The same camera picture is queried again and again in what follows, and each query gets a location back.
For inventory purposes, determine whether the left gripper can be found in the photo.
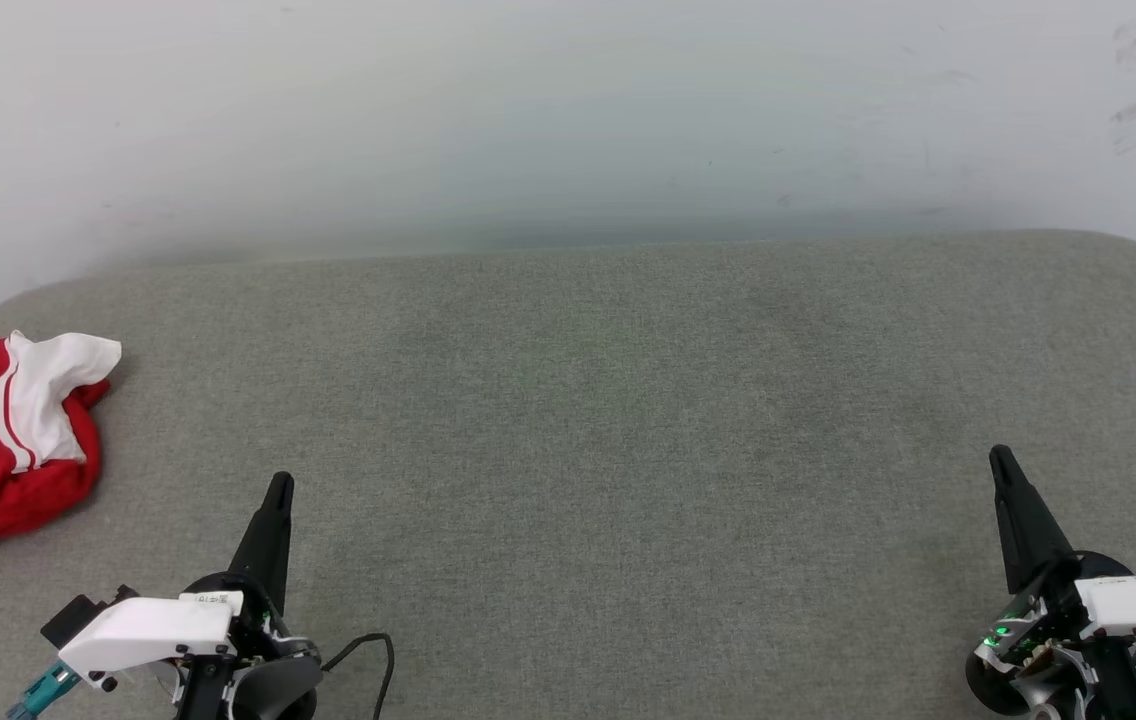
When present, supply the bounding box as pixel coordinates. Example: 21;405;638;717
173;471;324;720

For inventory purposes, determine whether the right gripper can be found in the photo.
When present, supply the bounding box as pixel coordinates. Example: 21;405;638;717
965;444;1136;720

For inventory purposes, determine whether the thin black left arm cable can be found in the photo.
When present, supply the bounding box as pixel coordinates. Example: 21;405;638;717
322;632;397;720

